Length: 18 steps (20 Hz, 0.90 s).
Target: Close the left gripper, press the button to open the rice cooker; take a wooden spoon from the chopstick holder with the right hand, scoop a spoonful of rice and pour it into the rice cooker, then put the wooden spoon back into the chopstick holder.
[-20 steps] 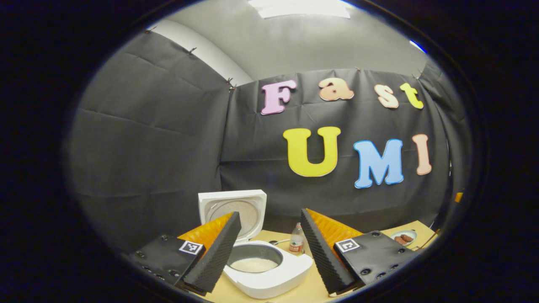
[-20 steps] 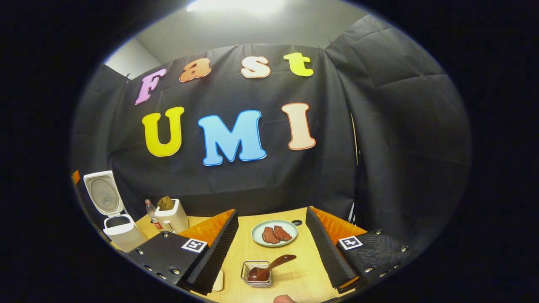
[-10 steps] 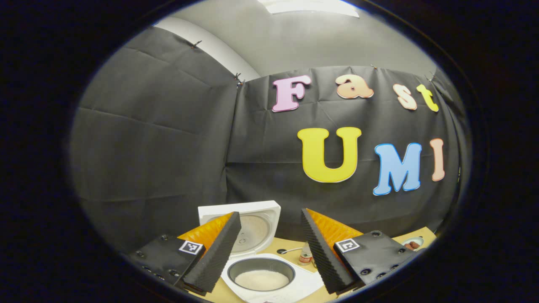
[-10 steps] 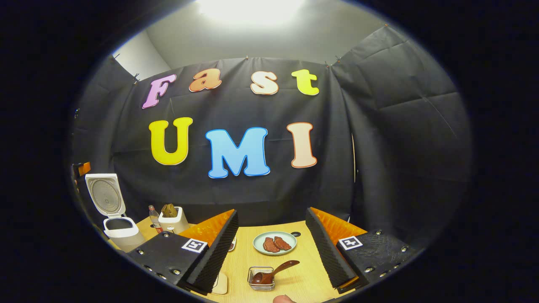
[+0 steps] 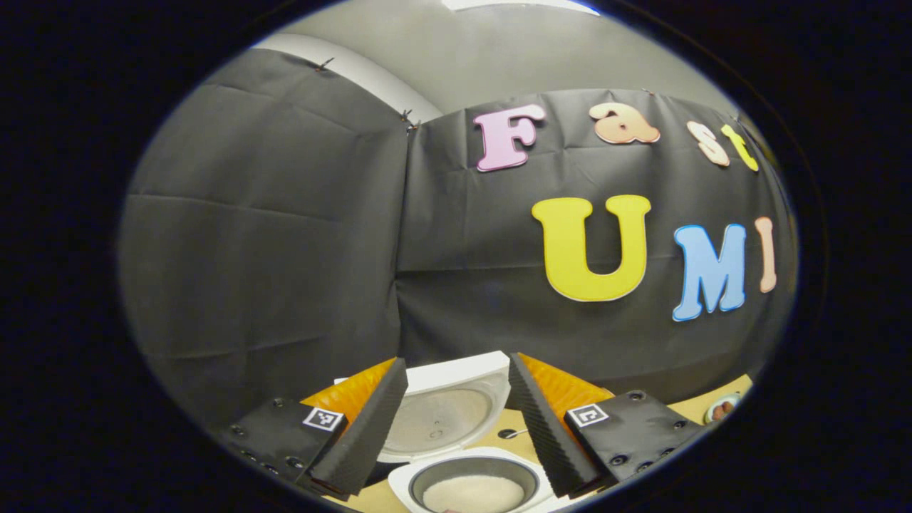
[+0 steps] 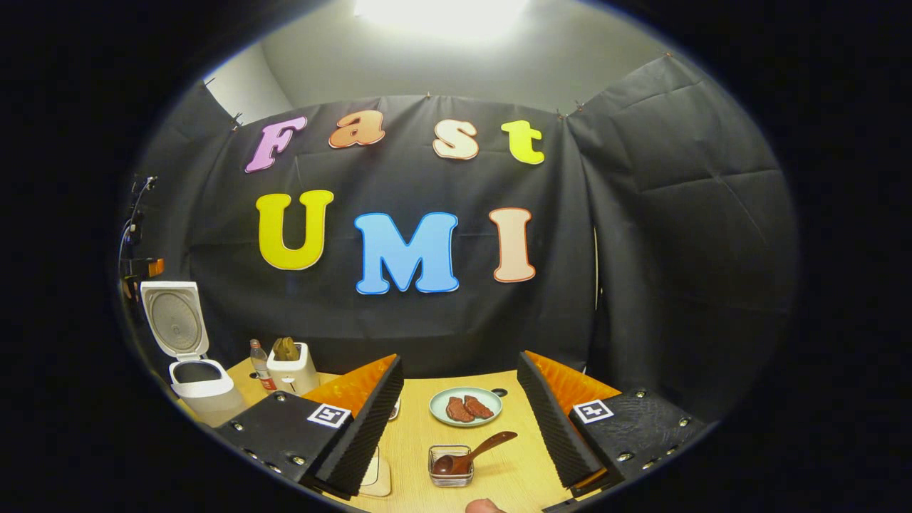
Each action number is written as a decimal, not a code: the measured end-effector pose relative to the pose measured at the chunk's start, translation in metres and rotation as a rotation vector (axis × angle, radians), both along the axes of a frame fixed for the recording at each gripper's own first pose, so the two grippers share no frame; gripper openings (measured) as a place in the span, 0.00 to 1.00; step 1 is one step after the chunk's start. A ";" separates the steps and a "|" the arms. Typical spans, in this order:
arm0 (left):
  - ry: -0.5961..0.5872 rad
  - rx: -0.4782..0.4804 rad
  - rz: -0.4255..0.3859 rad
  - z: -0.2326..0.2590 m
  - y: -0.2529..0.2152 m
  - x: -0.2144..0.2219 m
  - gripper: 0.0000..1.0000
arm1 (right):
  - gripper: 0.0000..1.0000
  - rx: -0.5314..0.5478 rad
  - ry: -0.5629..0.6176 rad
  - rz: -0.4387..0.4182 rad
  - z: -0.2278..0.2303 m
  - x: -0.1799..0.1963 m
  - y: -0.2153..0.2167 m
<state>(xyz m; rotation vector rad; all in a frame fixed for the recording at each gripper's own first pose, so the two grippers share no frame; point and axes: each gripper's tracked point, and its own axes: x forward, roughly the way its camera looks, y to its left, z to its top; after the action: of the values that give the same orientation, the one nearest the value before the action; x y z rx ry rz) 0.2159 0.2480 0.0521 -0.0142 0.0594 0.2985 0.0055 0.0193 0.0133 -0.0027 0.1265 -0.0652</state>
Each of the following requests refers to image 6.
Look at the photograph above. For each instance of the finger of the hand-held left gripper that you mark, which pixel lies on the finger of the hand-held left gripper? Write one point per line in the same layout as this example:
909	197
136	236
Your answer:
155	267

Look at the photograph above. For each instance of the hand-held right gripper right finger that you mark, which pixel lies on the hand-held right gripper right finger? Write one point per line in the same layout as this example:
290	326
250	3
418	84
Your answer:
552	434

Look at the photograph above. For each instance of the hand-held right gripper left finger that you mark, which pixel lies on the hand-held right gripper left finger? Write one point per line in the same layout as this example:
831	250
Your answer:
363	434

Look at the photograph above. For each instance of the brown wooden spoon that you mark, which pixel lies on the brown wooden spoon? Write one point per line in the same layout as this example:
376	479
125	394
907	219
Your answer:
484	445

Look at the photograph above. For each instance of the white rice cooker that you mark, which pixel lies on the white rice cooker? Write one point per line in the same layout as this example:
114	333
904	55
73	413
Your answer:
206	395

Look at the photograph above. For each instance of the clear plastic rice container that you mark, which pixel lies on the clear plastic rice container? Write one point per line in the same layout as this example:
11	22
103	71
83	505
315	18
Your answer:
376	477

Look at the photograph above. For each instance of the red meat piece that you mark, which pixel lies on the red meat piece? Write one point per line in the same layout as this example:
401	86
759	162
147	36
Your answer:
479	407
458	410

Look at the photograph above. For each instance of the pale green plate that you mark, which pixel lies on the pale green plate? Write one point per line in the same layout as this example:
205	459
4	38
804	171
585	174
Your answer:
440	406

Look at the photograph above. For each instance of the white toaster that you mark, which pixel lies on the white toaster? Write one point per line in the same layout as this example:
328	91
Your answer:
296	374

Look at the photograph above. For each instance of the brown toast slice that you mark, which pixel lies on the brown toast slice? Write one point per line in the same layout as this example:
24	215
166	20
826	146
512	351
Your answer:
286	349

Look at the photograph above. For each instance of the clear water bottle red label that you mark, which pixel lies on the clear water bottle red label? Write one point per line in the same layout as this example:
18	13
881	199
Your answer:
261	363

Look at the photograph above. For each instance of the black backdrop cloth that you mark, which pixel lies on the black backdrop cloth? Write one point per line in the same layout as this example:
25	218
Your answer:
641	249

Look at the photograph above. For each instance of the ceiling light panel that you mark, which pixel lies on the ceiling light panel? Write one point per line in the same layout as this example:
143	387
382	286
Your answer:
442	14

